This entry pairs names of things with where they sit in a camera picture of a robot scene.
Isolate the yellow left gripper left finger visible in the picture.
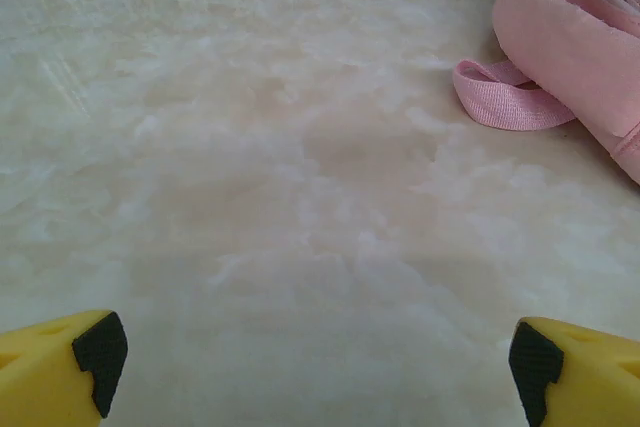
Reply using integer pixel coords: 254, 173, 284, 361
0, 309, 129, 427

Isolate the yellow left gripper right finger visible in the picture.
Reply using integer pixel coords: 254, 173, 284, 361
507, 315, 640, 427

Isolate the pink backpack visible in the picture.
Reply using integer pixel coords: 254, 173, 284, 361
452, 0, 640, 186

